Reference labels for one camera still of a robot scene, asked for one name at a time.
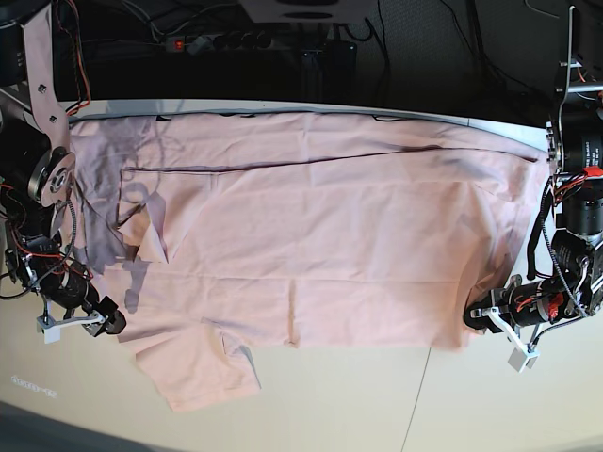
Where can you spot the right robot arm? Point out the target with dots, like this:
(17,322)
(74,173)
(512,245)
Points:
(37,180)

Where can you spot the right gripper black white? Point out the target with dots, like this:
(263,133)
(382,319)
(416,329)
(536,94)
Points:
(73,291)

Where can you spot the grey box with oval hole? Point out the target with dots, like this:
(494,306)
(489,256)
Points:
(307,11)

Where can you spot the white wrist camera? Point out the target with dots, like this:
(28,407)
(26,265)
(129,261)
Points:
(521,360)
(50,333)

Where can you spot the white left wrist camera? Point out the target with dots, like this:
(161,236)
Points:
(521,360)

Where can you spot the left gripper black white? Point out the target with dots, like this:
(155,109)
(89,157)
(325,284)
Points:
(519,305)

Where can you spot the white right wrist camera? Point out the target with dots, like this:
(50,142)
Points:
(50,333)

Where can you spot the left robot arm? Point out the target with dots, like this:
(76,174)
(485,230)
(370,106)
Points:
(563,284)

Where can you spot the pink T-shirt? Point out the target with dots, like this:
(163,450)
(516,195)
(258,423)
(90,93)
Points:
(216,234)

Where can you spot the black aluminium table leg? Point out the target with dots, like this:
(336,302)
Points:
(311,76)

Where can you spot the white power strip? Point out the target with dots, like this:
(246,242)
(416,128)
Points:
(231,41)

